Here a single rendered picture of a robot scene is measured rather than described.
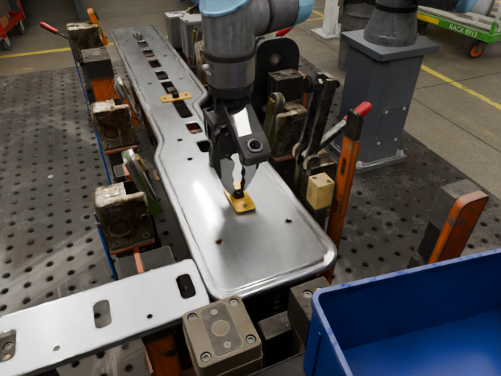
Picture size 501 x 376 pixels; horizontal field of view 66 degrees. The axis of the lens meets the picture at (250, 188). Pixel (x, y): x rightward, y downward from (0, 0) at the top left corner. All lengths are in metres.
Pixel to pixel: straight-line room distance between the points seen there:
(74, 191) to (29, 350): 0.80
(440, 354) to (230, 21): 0.49
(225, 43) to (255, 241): 0.31
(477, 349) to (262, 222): 0.36
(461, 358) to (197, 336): 0.31
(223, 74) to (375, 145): 0.82
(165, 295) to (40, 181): 0.91
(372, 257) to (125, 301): 0.67
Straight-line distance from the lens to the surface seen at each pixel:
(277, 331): 0.55
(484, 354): 0.57
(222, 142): 0.64
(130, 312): 0.59
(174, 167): 0.83
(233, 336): 0.48
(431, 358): 0.54
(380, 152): 1.37
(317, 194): 0.68
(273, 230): 0.67
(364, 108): 0.76
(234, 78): 0.59
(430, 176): 1.42
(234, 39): 0.57
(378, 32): 1.23
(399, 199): 1.28
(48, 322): 0.62
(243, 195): 0.72
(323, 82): 0.68
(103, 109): 1.00
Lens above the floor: 1.47
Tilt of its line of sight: 39 degrees down
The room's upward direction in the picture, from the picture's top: straight up
